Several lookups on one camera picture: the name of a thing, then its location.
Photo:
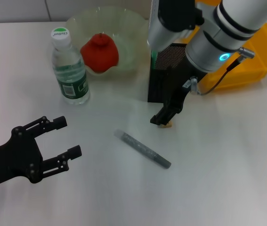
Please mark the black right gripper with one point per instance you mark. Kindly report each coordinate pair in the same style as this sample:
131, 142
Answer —
180, 89

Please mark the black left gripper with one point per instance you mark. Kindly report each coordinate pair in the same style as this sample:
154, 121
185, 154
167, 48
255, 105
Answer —
10, 160

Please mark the small wooden block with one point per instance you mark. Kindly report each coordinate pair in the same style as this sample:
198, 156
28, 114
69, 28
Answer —
168, 126

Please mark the grey marker pen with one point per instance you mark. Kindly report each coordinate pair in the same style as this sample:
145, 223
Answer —
145, 150

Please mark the green utility knife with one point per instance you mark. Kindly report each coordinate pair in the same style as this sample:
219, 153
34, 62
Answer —
154, 58

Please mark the clear green-label water bottle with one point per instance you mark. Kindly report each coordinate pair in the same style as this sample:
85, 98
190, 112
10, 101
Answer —
70, 70

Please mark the red-orange toy orange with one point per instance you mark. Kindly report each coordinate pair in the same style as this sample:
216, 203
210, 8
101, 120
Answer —
100, 54

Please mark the black mesh pen holder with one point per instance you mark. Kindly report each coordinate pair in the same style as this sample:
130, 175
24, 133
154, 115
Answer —
156, 87

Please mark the pale green glass fruit bowl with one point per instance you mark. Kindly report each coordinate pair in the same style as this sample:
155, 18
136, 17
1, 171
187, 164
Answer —
128, 37

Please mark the yellow plastic storage bin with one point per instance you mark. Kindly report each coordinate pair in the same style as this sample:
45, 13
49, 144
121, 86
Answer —
253, 70

